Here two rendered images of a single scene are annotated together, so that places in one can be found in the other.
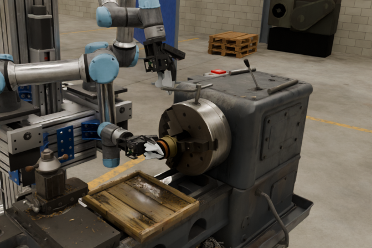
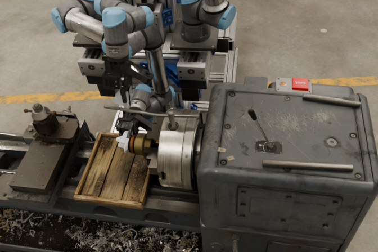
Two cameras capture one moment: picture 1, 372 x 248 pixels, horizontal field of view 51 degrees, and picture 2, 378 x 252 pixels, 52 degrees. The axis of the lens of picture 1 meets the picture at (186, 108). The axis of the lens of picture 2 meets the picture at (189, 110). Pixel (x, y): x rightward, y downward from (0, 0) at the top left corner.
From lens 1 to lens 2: 1.58 m
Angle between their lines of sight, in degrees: 58
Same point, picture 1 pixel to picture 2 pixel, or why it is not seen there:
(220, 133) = (171, 169)
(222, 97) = (210, 133)
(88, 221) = (46, 165)
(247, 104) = (205, 163)
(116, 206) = (103, 159)
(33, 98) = not seen: hidden behind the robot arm
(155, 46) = (109, 64)
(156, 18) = (109, 38)
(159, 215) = (110, 190)
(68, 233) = (29, 165)
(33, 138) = (97, 70)
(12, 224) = not seen: hidden behind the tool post
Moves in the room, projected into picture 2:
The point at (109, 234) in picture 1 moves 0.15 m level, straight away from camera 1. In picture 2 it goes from (39, 185) to (70, 163)
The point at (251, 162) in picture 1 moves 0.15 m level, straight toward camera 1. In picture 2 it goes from (208, 212) to (171, 226)
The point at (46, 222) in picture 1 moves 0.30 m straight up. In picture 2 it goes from (35, 147) to (7, 100)
